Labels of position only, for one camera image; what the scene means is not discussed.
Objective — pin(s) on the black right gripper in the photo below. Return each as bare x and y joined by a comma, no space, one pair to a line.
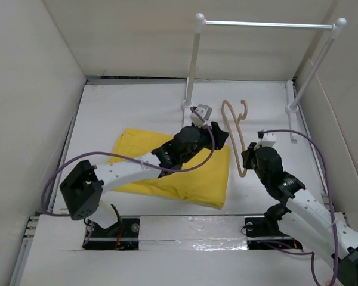
247,154

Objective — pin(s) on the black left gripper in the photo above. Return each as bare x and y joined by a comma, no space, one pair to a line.
218,135

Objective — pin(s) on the yellow trousers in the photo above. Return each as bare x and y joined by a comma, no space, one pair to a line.
206,185

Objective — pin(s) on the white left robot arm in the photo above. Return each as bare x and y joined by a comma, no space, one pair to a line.
83,187

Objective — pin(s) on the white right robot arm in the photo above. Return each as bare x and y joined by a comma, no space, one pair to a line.
299,215

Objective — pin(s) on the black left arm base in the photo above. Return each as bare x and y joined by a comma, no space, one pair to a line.
122,236

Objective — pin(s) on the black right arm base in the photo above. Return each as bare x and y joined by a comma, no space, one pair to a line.
263,232

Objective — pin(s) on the white clothes rack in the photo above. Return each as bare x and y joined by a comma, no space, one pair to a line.
292,107

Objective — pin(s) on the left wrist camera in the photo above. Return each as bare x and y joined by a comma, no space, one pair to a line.
200,115

